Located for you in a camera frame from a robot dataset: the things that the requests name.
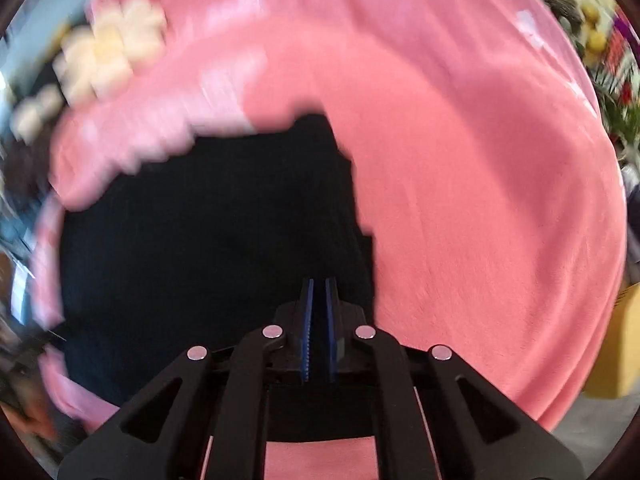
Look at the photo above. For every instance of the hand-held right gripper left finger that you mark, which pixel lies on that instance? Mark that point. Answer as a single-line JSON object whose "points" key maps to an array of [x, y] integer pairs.
{"points": [[307, 330]]}

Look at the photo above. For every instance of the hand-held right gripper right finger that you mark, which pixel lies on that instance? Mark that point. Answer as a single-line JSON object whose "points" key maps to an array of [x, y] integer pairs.
{"points": [[331, 330]]}

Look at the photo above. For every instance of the black long-sleeve sweater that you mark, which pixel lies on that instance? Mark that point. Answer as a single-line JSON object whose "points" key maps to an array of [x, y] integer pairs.
{"points": [[200, 235]]}

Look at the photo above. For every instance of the pink bow-print blanket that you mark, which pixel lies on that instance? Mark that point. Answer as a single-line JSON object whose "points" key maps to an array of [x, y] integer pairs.
{"points": [[475, 210]]}

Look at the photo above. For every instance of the yellow stool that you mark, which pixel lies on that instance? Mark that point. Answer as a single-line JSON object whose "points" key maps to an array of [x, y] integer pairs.
{"points": [[612, 350]]}

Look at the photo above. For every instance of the large cream flower pillow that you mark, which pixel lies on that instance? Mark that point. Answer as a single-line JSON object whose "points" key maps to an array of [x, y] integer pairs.
{"points": [[112, 47]]}

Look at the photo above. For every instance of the small cream flower pillow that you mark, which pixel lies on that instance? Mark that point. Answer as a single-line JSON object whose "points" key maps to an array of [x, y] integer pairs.
{"points": [[35, 112]]}

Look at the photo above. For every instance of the yellow gourd ornament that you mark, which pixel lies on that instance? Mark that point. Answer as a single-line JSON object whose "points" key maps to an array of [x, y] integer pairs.
{"points": [[595, 25]]}

